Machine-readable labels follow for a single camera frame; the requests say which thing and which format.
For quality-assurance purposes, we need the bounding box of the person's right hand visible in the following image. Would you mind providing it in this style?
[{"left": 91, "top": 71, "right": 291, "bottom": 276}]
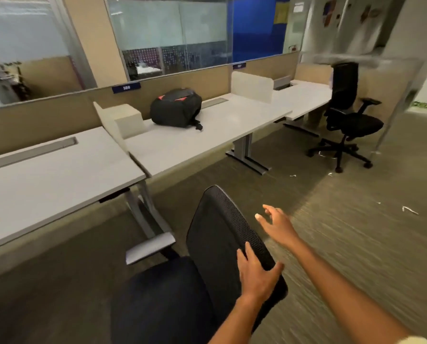
[{"left": 255, "top": 205, "right": 300, "bottom": 249}]

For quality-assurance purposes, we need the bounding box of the person's left hand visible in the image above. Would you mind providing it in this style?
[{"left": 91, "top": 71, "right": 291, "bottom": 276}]
[{"left": 237, "top": 242, "right": 285, "bottom": 306}]

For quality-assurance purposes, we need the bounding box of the black mesh-back office chair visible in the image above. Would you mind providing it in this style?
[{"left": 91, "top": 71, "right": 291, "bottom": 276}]
[{"left": 110, "top": 185, "right": 289, "bottom": 344}]

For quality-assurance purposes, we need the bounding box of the person's left forearm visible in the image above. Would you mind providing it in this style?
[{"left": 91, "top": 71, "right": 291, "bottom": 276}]
[{"left": 208, "top": 295, "right": 262, "bottom": 344}]

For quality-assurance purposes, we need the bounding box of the person's right forearm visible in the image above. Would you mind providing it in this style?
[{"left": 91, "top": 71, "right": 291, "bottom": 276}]
[{"left": 290, "top": 236, "right": 427, "bottom": 344}]

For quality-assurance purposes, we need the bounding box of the grey desk leg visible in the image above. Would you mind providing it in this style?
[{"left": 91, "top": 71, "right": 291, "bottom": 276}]
[
  {"left": 124, "top": 181, "right": 176, "bottom": 265},
  {"left": 226, "top": 132, "right": 271, "bottom": 175}
]

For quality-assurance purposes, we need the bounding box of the dark desk leg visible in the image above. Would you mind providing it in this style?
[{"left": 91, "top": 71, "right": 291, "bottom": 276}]
[{"left": 283, "top": 118, "right": 320, "bottom": 137}]

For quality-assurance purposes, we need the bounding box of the white desk divider panel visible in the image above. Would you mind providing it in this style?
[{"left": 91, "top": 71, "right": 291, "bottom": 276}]
[
  {"left": 93, "top": 102, "right": 144, "bottom": 154},
  {"left": 231, "top": 71, "right": 274, "bottom": 103}
]

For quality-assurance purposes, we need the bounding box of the black backpack with red trim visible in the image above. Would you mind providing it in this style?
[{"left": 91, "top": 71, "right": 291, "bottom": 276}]
[{"left": 150, "top": 88, "right": 203, "bottom": 131}]

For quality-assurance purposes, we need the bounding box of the black office chair with armrests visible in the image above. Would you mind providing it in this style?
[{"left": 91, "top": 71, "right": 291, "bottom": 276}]
[{"left": 306, "top": 62, "right": 384, "bottom": 173}]

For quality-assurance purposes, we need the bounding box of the yellow notice board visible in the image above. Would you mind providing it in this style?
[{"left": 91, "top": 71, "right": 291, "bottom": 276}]
[{"left": 274, "top": 1, "right": 290, "bottom": 25}]

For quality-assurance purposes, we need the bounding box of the frosted glass window panel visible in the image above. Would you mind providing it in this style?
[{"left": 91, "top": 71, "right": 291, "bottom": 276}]
[
  {"left": 0, "top": 0, "right": 97, "bottom": 109},
  {"left": 106, "top": 0, "right": 234, "bottom": 81}
]

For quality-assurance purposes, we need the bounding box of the beige desk partition screen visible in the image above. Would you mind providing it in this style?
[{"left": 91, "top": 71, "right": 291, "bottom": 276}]
[{"left": 0, "top": 52, "right": 300, "bottom": 160}]

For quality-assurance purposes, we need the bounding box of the wall poster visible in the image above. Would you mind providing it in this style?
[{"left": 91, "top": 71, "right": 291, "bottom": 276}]
[{"left": 323, "top": 0, "right": 338, "bottom": 27}]

